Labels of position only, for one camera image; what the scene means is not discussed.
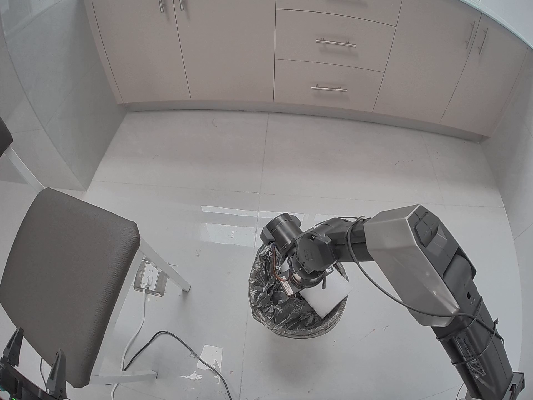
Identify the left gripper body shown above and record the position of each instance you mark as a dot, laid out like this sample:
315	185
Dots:
21	386

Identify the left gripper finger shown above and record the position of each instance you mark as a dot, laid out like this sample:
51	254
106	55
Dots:
57	373
13	348

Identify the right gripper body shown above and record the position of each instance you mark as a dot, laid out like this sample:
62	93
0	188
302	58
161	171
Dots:
308	281

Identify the white foam block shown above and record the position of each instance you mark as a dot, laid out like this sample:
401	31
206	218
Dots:
327	296

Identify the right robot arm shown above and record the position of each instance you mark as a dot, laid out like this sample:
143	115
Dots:
408	256

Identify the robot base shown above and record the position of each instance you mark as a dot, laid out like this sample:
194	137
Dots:
517	386

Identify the beige trash bin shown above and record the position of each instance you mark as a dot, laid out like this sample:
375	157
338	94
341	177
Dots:
341	307

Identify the grey chair white legs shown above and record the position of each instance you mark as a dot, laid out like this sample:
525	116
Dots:
62	273

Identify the beige cabinet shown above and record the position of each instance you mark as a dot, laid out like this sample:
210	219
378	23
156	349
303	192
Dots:
229	48

